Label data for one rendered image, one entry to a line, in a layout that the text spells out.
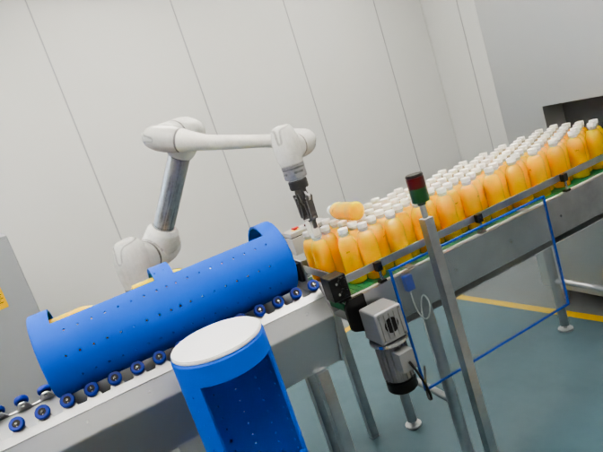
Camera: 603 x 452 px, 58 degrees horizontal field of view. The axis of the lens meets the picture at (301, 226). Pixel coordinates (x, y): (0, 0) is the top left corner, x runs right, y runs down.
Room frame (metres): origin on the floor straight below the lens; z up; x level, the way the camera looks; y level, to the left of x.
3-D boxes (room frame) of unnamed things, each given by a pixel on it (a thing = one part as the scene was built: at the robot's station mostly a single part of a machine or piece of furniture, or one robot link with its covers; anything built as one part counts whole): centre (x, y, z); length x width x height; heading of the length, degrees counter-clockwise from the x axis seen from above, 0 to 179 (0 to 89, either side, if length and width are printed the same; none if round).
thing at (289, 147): (2.08, -0.05, 1.48); 0.13 x 0.11 x 0.16; 154
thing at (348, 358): (2.36, -0.02, 0.50); 0.04 x 0.04 x 1.00; 22
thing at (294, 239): (2.36, -0.02, 1.05); 0.20 x 0.10 x 0.10; 112
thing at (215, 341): (1.50, 0.34, 1.03); 0.28 x 0.28 x 0.01
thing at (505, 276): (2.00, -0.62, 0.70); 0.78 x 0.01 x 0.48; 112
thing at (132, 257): (2.45, 0.78, 1.18); 0.18 x 0.16 x 0.22; 154
